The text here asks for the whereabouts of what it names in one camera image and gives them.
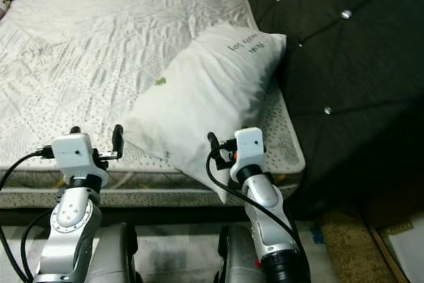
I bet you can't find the white pillow with tree print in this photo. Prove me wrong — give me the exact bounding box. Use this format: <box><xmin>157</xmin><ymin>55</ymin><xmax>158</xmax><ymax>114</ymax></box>
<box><xmin>121</xmin><ymin>21</ymin><xmax>288</xmax><ymax>204</ymax></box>

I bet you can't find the quilted grey-white mattress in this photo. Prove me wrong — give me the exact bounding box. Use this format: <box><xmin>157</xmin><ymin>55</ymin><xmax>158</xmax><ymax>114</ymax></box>
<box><xmin>0</xmin><ymin>0</ymin><xmax>305</xmax><ymax>209</ymax></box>

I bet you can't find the silver left robot leg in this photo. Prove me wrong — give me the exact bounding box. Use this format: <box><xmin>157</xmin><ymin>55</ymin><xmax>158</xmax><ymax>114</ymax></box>
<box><xmin>86</xmin><ymin>222</ymin><xmax>140</xmax><ymax>283</ymax></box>

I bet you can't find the silver robot leg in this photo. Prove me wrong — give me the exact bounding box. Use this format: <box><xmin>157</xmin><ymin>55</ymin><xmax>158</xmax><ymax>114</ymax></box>
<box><xmin>86</xmin><ymin>222</ymin><xmax>140</xmax><ymax>283</ymax></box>
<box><xmin>215</xmin><ymin>223</ymin><xmax>262</xmax><ymax>283</ymax></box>

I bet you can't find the silver right robot leg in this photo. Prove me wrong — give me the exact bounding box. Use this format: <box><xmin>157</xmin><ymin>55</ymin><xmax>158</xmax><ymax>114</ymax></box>
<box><xmin>215</xmin><ymin>223</ymin><xmax>262</xmax><ymax>283</ymax></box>

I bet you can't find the brown floor rug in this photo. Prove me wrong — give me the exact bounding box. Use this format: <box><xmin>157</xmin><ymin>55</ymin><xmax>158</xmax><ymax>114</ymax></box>
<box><xmin>318</xmin><ymin>210</ymin><xmax>398</xmax><ymax>283</ymax></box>

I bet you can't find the dark tufted headboard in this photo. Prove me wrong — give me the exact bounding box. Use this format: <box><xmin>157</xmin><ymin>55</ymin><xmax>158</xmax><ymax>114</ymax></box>
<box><xmin>240</xmin><ymin>0</ymin><xmax>424</xmax><ymax>214</ymax></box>

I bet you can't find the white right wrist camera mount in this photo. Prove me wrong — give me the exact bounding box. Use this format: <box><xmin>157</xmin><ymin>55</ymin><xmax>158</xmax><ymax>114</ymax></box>
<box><xmin>229</xmin><ymin>127</ymin><xmax>266</xmax><ymax>183</ymax></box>

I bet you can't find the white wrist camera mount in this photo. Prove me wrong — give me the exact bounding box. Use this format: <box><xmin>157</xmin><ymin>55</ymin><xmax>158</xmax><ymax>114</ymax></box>
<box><xmin>52</xmin><ymin>133</ymin><xmax>107</xmax><ymax>188</ymax></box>
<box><xmin>229</xmin><ymin>127</ymin><xmax>266</xmax><ymax>183</ymax></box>

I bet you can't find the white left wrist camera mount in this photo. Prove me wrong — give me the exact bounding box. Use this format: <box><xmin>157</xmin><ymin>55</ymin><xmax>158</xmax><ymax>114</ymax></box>
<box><xmin>52</xmin><ymin>133</ymin><xmax>107</xmax><ymax>188</ymax></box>

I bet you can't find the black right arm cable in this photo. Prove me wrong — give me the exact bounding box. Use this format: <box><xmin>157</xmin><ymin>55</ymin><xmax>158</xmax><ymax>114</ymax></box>
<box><xmin>205</xmin><ymin>154</ymin><xmax>305</xmax><ymax>257</ymax></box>

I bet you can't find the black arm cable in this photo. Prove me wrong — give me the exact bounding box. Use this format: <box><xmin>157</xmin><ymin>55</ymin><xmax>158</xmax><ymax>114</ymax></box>
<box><xmin>205</xmin><ymin>154</ymin><xmax>305</xmax><ymax>257</ymax></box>
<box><xmin>0</xmin><ymin>147</ymin><xmax>55</xmax><ymax>283</ymax></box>

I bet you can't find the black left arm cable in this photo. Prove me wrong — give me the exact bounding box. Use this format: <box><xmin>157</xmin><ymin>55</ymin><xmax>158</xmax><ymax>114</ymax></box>
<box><xmin>0</xmin><ymin>147</ymin><xmax>55</xmax><ymax>283</ymax></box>

